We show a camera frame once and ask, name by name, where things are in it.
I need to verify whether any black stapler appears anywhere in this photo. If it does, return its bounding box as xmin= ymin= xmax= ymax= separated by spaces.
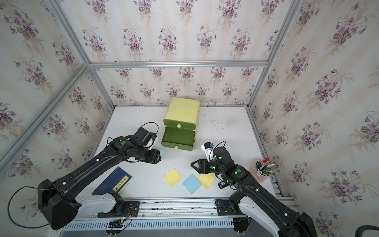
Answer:
xmin=218 ymin=181 xmax=229 ymax=190

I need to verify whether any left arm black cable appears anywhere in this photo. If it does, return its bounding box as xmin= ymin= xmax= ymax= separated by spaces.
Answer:
xmin=7 ymin=186 xmax=51 ymax=229

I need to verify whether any green three-drawer cabinet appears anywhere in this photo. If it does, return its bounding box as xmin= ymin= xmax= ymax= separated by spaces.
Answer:
xmin=161 ymin=97 xmax=200 ymax=151

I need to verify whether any pink pen holder cup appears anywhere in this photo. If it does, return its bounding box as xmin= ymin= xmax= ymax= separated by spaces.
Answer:
xmin=250 ymin=158 xmax=276 ymax=183

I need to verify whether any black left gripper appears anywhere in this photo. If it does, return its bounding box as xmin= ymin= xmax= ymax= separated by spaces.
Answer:
xmin=135 ymin=146 xmax=164 ymax=164

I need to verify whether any dark blue book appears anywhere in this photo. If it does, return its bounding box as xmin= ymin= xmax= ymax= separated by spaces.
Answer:
xmin=91 ymin=167 xmax=133 ymax=196

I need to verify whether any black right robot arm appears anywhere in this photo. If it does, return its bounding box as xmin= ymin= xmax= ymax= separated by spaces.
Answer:
xmin=190 ymin=142 xmax=317 ymax=237

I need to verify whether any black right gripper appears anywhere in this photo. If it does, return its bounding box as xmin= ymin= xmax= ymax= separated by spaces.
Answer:
xmin=189 ymin=157 xmax=226 ymax=176

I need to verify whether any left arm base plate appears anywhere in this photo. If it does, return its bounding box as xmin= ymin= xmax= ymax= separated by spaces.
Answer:
xmin=97 ymin=193 xmax=140 ymax=218

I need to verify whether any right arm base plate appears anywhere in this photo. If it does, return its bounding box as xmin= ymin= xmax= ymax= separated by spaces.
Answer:
xmin=215 ymin=191 xmax=247 ymax=216

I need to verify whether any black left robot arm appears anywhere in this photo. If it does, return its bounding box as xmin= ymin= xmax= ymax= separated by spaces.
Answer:
xmin=38 ymin=127 xmax=161 ymax=230

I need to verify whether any yellow sticky note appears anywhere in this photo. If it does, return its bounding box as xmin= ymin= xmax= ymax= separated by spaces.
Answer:
xmin=164 ymin=168 xmax=182 ymax=187
xmin=198 ymin=173 xmax=216 ymax=189

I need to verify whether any small circuit board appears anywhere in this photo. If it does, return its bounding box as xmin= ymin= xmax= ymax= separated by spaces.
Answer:
xmin=108 ymin=220 xmax=124 ymax=229

